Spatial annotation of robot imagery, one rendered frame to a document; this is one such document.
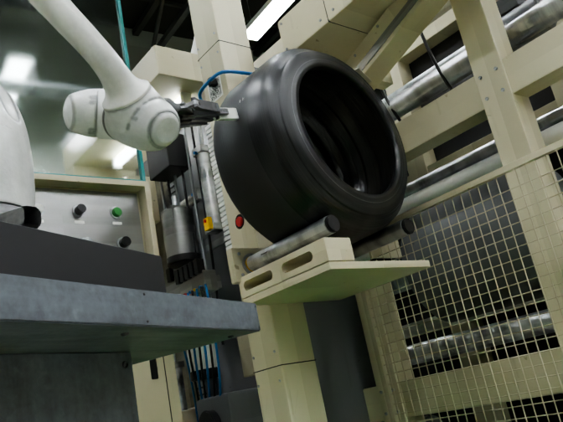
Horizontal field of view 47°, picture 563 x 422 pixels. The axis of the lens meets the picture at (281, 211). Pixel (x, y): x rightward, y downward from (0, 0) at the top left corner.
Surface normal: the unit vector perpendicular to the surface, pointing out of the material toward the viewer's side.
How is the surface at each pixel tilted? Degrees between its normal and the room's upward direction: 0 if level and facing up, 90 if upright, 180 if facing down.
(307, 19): 90
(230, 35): 90
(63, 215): 90
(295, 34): 90
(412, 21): 162
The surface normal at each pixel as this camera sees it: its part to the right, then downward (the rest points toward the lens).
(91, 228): 0.61, -0.35
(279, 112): -0.10, -0.33
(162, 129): 0.72, 0.35
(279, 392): -0.77, -0.04
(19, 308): 0.87, -0.30
